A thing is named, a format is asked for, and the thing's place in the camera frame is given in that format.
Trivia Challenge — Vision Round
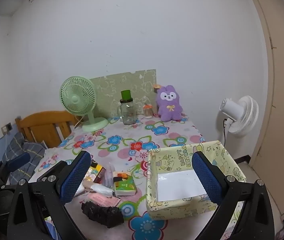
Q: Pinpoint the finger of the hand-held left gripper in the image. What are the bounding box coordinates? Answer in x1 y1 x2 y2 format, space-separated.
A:
3 152 31 174

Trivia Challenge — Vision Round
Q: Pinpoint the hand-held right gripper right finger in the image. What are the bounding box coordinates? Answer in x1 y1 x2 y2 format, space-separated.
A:
191 151 275 240

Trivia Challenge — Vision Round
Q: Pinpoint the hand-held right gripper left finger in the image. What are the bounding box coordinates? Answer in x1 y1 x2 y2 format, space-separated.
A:
7 150 92 240

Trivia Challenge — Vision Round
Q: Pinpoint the small yellow and black box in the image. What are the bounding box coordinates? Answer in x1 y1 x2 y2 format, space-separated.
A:
83 162 105 183

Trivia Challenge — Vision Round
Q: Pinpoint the white cloth pouch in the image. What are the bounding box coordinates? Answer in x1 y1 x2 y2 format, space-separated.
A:
81 181 115 197

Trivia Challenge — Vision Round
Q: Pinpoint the pink packet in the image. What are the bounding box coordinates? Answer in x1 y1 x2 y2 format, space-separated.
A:
87 192 121 207

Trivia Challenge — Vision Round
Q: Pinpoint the yellow printed storage box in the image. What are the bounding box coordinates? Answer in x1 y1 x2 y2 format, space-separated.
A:
146 140 247 220

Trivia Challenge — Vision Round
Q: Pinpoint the green tissue packet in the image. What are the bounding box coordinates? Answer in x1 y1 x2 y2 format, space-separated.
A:
112 171 136 197

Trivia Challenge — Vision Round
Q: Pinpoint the grey plaid bedding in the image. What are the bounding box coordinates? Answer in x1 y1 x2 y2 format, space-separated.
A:
0 131 46 185

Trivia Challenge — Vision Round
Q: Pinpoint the wooden chair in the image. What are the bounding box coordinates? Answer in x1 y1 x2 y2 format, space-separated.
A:
15 110 82 148

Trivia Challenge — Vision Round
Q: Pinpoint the floral tablecloth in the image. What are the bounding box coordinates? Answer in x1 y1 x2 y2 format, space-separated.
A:
28 114 247 240

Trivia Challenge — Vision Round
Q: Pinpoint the white standing fan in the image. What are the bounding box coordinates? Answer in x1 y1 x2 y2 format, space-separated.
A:
219 95 259 138

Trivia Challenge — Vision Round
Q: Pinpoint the green desk fan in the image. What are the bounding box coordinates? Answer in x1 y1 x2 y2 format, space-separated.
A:
59 76 109 132

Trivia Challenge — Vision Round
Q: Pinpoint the purple plush rabbit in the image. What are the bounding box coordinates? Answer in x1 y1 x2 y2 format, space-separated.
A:
153 84 184 122

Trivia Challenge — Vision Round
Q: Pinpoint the glass mug with green lid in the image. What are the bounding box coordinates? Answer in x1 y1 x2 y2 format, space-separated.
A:
116 90 137 125

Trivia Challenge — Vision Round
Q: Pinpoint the small jar with orange lid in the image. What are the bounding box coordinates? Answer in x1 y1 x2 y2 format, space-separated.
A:
143 104 153 118

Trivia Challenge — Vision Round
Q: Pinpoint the beige door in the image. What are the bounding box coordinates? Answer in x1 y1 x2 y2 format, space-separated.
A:
242 0 284 223

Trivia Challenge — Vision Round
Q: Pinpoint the green patterned board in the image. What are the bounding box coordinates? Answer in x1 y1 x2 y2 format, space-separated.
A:
89 69 157 119

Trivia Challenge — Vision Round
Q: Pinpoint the black fan cable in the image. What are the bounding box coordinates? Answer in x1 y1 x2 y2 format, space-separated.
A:
222 119 229 143

